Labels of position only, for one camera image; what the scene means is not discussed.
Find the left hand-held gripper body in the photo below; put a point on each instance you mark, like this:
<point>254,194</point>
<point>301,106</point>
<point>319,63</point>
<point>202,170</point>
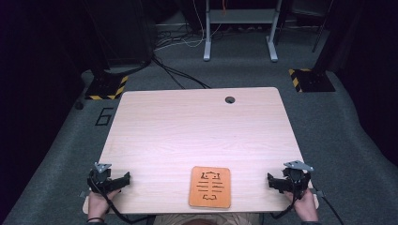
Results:
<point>100,180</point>

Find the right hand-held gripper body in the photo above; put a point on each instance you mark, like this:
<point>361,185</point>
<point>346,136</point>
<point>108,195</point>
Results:
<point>296,179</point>

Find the person's left hand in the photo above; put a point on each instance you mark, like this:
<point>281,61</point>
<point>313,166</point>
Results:
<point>99,203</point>

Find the person's right hand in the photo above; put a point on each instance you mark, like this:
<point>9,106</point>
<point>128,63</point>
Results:
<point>305,206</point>

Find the black wristband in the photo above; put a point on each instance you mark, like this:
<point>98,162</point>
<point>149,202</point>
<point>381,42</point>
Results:
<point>95,220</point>

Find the orange board with cutouts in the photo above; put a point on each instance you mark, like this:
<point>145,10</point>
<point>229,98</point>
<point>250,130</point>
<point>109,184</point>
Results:
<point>209,201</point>

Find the small black round object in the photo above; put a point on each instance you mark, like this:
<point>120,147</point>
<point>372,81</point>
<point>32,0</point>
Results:
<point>79,105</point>

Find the large black cabinet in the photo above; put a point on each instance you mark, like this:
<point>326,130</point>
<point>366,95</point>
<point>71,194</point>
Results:
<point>125,31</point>

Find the grey table bracket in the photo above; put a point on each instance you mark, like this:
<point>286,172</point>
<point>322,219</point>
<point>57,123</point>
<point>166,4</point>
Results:
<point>84,194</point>
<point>319,193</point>

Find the black yellow striped base plate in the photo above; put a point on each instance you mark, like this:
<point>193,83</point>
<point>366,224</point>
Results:
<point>313,81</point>
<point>106,87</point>

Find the black stand post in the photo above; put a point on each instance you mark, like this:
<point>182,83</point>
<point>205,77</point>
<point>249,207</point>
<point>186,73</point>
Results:
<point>325,37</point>

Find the white metal table frame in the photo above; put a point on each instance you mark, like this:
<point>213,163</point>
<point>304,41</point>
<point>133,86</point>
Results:
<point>241,16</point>

